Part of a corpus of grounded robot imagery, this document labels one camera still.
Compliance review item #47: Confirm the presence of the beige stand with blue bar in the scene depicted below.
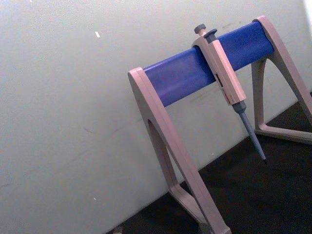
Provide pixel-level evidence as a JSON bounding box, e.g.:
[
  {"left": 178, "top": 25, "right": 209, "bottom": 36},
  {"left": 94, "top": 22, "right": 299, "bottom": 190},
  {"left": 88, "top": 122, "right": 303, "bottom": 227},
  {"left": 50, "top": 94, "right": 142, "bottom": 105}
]
[{"left": 127, "top": 15, "right": 312, "bottom": 234}]

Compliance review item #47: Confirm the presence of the beige pipette with grey tip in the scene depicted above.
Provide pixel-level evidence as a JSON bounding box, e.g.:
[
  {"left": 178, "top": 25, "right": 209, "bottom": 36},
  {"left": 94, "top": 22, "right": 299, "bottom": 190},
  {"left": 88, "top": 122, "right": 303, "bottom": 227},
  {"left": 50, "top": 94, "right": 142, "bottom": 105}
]
[{"left": 191, "top": 23, "right": 268, "bottom": 164}]

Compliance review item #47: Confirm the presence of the black table cloth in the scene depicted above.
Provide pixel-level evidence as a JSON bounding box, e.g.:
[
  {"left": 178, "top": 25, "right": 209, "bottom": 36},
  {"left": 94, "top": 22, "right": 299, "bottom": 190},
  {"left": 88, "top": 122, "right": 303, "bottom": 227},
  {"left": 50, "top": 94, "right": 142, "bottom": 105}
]
[{"left": 106, "top": 90, "right": 312, "bottom": 234}]

